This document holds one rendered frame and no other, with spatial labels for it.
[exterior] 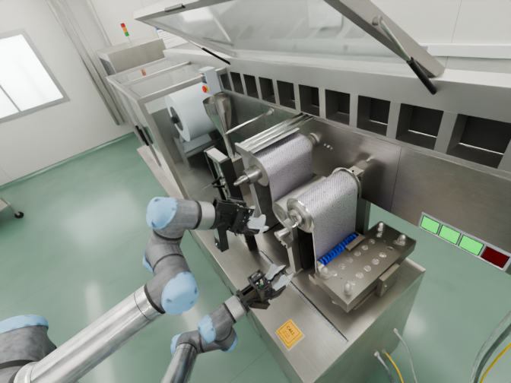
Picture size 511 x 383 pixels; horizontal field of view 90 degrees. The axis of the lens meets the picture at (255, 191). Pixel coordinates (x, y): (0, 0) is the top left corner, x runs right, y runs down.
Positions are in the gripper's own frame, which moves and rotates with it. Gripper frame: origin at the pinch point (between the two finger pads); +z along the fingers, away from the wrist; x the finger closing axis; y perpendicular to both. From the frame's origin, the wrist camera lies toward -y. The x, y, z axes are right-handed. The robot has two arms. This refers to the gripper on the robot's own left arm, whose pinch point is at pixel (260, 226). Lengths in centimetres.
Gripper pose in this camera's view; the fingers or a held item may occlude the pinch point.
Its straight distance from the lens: 82.7
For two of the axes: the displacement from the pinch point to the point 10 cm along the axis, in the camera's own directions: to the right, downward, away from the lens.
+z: 7.5, 1.3, 6.5
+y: 3.7, -9.0, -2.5
